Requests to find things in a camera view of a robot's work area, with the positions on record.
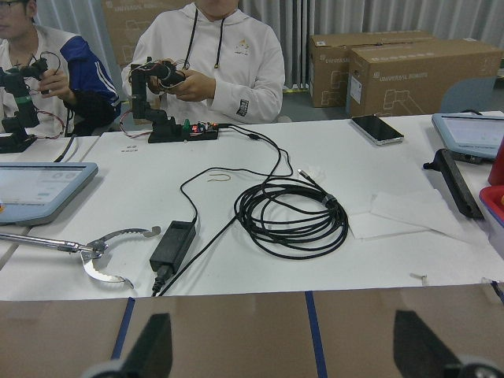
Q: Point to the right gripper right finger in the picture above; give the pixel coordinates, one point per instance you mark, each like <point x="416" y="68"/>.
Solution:
<point x="417" y="350"/>

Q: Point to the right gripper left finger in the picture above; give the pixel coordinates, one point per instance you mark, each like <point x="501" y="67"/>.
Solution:
<point x="151" y="356"/>

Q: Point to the second small black robot arm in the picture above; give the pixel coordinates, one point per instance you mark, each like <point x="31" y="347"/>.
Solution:
<point x="17" y="139"/>

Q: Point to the small black robot arm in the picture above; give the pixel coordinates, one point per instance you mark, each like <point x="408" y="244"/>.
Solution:
<point x="333" y="218"/>

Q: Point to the black power adapter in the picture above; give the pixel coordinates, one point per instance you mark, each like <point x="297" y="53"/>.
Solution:
<point x="173" y="246"/>

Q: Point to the white paper sheet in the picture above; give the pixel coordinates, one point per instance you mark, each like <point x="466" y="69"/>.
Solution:
<point x="385" y="214"/>

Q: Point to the black bar tool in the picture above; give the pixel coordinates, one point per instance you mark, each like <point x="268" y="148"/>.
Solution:
<point x="462" y="196"/>

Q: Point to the red parts tray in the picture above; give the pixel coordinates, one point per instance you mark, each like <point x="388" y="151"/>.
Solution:
<point x="492" y="199"/>

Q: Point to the blue teach pendant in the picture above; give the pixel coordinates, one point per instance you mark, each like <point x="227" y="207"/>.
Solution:
<point x="34" y="193"/>
<point x="470" y="134"/>

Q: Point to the black smartphone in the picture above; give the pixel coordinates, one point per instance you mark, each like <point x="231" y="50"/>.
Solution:
<point x="377" y="130"/>

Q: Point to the blue chair back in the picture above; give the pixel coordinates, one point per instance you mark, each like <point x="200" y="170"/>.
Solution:
<point x="468" y="94"/>

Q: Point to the person in white jacket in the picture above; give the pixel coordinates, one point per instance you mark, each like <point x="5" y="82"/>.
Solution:
<point x="75" y="95"/>

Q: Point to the front cardboard box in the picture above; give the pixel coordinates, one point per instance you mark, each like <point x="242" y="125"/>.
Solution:
<point x="411" y="78"/>

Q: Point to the cardboard box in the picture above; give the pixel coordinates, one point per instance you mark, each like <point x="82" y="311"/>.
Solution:
<point x="411" y="78"/>
<point x="329" y="59"/>

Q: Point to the person in white hoodie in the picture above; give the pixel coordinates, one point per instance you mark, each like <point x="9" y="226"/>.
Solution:
<point x="233" y="64"/>

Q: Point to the rear cardboard box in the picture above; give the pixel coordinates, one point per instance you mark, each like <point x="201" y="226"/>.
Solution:
<point x="329" y="59"/>

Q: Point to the green handled reacher grabber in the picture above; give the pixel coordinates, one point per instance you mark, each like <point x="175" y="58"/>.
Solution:
<point x="88" y="252"/>

